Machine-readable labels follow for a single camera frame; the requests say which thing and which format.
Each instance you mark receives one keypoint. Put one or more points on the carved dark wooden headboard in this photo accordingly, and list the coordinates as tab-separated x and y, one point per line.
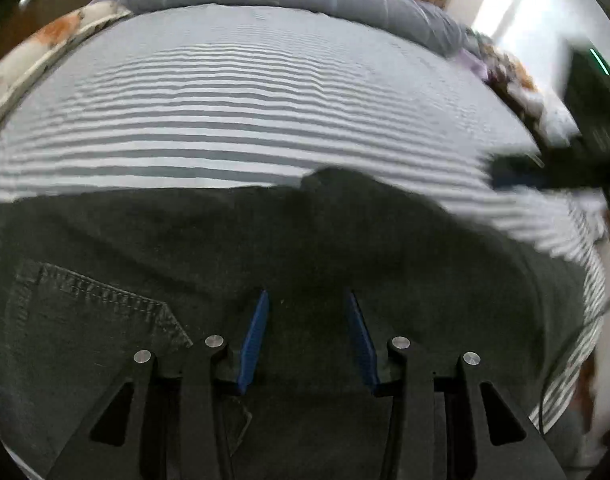
35	5

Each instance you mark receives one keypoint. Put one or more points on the white floral pillow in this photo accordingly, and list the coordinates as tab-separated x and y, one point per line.
50	40

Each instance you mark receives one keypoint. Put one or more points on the light purple sheet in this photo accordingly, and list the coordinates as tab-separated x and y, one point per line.
472	65

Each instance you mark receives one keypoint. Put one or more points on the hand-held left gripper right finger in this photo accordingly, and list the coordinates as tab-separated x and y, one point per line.
362	340

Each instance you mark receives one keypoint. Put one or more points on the black denim pants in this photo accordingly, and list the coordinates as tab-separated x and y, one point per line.
135	240

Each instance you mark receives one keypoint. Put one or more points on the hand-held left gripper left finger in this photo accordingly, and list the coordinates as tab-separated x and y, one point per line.
255	340

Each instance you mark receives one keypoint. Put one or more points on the floral blanket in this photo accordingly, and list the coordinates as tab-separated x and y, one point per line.
510	72

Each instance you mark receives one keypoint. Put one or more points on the grey white striped bed sheet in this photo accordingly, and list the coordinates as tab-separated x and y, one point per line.
260	85

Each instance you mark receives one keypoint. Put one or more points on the black flat television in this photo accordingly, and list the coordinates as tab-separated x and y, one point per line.
595	90

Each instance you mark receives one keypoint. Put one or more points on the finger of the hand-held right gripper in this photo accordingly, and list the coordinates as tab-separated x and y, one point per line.
560	170

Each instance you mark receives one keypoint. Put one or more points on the white dotted cloth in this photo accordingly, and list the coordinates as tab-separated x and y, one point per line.
555	120

